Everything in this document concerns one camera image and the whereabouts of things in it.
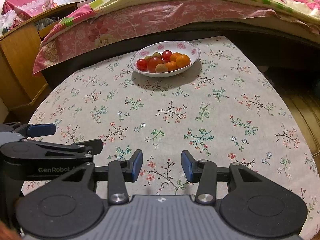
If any small red tomato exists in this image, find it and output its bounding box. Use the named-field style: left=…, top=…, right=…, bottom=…
left=136, top=59, right=148, bottom=72

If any dark bed frame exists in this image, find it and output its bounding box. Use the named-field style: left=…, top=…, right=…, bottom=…
left=41, top=22, right=319, bottom=96

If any dark brown longan fruit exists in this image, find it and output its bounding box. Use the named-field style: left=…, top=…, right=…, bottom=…
left=155, top=63, right=168, bottom=73

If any wooden cabinet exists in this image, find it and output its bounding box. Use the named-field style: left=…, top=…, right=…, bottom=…
left=1, top=0, right=90, bottom=111

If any large red tomato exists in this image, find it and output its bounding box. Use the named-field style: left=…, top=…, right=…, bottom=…
left=147, top=57, right=163, bottom=73

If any pink lace cloth cover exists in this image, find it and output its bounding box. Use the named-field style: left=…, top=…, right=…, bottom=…
left=1, top=0, right=57, bottom=21

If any floral tablecloth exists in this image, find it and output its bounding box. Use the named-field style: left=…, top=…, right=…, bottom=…
left=30, top=36, right=319, bottom=239

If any white floral rimmed plate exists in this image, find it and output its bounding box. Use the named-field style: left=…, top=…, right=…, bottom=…
left=130, top=41, right=201, bottom=77

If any small orange mandarin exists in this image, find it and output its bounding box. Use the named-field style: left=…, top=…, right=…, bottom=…
left=165, top=61, right=178, bottom=72

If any pink floral bed sheet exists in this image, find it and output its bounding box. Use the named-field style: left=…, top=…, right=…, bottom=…
left=33, top=0, right=276, bottom=75

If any tan longan fruit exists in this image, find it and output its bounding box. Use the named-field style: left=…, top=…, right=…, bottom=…
left=152, top=52, right=162, bottom=59

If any yellow-orange mandarin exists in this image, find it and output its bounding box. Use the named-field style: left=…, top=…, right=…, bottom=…
left=176, top=54, right=191, bottom=68

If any red oval tomato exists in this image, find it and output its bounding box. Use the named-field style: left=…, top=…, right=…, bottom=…
left=162, top=50, right=172, bottom=63

